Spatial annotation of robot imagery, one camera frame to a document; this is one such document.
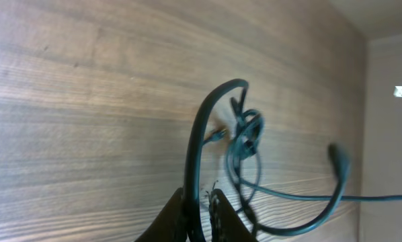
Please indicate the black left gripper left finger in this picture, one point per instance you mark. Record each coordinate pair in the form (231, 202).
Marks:
(170, 223)

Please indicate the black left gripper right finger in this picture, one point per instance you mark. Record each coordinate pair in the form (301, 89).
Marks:
(225, 223)

